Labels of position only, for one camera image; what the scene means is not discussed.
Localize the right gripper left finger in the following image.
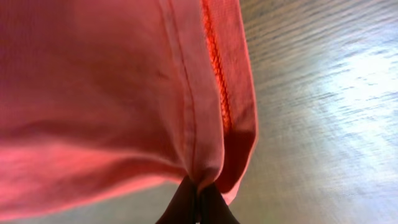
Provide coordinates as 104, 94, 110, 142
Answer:
156, 176, 197, 224

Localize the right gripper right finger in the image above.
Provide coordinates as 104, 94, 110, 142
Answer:
198, 184, 239, 224

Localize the orange printed t-shirt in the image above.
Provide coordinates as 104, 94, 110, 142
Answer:
1, 0, 258, 220

